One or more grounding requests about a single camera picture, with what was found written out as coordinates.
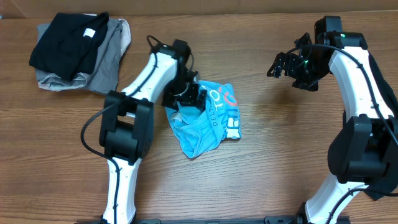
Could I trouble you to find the light blue t-shirt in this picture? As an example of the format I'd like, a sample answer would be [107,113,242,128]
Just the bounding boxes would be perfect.
[165,80,242,159]

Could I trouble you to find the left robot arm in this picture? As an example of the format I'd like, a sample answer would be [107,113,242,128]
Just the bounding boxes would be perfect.
[99,39,206,223]

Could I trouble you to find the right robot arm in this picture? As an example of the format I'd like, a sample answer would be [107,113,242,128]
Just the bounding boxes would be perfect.
[264,16,397,223]

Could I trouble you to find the folded grey garment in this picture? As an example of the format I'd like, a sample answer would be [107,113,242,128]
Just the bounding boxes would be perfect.
[35,18,131,94]

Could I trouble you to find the black garment on right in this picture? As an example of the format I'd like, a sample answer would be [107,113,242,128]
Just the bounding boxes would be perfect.
[368,54,397,193]

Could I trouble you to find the folded black garment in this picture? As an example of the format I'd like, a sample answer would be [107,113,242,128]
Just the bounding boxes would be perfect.
[29,12,109,80]

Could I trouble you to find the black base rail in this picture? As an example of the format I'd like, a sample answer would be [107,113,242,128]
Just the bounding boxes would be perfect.
[134,215,307,224]

